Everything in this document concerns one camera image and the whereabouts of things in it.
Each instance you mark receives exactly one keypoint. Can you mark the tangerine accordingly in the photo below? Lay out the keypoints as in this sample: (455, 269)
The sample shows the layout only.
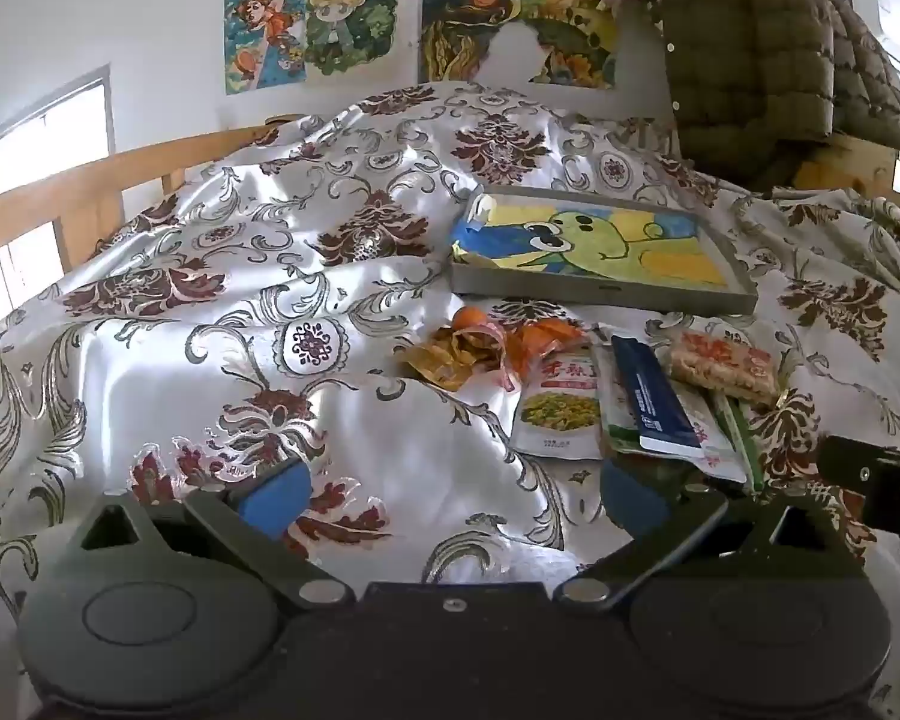
(469, 316)

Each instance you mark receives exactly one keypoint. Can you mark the white air conditioner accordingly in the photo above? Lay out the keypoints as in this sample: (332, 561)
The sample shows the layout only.
(889, 15)

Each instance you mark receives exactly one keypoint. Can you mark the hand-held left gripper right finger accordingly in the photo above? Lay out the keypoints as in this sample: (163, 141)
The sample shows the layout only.
(630, 499)

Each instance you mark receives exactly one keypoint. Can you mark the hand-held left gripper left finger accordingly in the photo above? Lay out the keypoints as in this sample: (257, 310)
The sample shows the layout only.
(281, 499)

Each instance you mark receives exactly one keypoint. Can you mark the window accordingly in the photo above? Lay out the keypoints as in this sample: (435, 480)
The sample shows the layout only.
(52, 120)

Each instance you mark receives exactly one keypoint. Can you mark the gold foil snack packet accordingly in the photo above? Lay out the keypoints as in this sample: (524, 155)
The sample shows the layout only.
(450, 360)

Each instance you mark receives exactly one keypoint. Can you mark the olive puffer jacket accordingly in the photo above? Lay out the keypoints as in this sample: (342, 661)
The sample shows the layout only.
(750, 45)

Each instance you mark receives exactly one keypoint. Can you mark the frog painting sheet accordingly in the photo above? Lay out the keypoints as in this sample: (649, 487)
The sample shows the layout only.
(645, 240)

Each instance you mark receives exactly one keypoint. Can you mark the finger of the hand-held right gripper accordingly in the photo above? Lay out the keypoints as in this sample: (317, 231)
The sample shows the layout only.
(862, 484)

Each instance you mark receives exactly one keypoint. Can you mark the white packet with food photo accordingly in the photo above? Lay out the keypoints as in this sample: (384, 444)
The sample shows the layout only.
(559, 409)

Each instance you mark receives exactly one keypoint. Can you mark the orange sausage snack packet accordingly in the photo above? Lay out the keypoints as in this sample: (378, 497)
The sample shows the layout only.
(547, 341)

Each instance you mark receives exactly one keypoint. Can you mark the white green snack packet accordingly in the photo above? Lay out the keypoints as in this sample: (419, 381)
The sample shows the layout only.
(720, 450)

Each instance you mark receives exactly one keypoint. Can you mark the grey rectangular tray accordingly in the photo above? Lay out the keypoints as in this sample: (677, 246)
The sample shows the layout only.
(570, 296)

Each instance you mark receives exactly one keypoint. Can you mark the pink rice cracker packet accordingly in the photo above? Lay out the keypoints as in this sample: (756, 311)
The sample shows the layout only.
(727, 367)

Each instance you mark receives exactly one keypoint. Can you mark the thin green snack packet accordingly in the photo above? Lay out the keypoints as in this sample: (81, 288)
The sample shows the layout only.
(742, 435)

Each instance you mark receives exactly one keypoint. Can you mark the wall poster with orange-haired figure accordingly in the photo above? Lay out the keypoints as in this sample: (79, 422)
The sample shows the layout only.
(262, 30)

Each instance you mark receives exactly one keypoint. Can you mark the grey quilted jacket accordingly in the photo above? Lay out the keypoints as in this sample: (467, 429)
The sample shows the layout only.
(877, 82)

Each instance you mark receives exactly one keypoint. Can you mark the cardboard box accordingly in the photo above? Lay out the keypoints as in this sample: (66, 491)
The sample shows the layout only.
(847, 161)

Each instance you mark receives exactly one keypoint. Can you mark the large colourful landscape wall poster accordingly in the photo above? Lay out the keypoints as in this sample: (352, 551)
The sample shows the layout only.
(465, 22)

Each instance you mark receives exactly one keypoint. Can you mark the floral satin blanket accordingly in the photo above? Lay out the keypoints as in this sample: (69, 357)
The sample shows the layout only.
(270, 240)

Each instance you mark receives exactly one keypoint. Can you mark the dark blue snack packet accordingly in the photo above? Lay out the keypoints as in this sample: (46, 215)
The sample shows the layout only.
(649, 397)

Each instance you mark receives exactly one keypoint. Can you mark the wall poster with blond figure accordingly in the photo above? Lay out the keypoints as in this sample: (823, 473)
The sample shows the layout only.
(349, 19)

